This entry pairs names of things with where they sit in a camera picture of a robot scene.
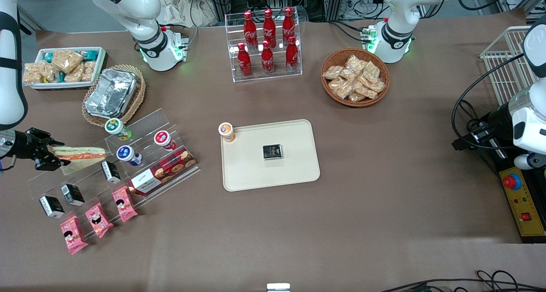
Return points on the red cola bottle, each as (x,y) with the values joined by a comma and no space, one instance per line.
(267,60)
(244,63)
(269,25)
(288,23)
(250,27)
(292,57)

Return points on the foil container in wicker basket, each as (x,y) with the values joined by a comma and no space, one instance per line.
(138,93)

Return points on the white rectangular bin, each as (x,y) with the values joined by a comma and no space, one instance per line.
(100,61)

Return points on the red plaid cookie box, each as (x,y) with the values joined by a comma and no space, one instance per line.
(164,170)

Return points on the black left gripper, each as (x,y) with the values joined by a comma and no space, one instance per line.
(497,121)

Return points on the aluminium foil container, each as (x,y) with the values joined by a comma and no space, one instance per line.
(111,93)

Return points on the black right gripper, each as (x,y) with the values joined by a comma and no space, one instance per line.
(30,145)

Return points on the clear-wrapped brown snack packet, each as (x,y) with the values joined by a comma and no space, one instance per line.
(366,91)
(341,88)
(355,63)
(356,97)
(332,72)
(371,72)
(378,86)

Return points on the clear acrylic stepped shelf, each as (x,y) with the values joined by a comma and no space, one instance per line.
(147,125)

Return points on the pink snack packet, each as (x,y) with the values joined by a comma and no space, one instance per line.
(124,204)
(98,220)
(72,236)

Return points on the yellow emergency stop box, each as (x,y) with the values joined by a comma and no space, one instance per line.
(527,206)

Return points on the beige plastic tray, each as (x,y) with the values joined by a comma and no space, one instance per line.
(273,176)

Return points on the orange lid yogurt cup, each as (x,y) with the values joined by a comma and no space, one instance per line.
(226,130)

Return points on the small black snack box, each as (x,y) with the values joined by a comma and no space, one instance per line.
(72,194)
(111,171)
(272,152)
(52,206)

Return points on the triangle sandwich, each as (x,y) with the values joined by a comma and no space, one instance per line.
(83,156)

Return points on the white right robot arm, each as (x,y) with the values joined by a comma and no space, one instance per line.
(10,48)

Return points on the green lid cup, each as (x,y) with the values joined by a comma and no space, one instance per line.
(115,127)

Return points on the round brown wicker basket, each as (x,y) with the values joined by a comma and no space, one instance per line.
(330,91)

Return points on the clear-wrapped rice cracker packet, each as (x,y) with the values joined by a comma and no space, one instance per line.
(32,73)
(66,59)
(88,71)
(73,76)
(50,72)

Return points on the clear acrylic bottle rack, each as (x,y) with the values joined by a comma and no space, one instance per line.
(266,33)

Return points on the teal snack packet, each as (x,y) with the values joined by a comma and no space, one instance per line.
(90,53)
(47,57)

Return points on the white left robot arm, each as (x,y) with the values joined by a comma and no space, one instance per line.
(399,23)

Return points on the red bottle white lid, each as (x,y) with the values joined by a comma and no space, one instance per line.
(163,138)

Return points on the blue lid cup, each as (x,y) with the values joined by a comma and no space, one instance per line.
(126,153)

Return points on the crumpled beige cloth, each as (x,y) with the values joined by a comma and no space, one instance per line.
(179,8)

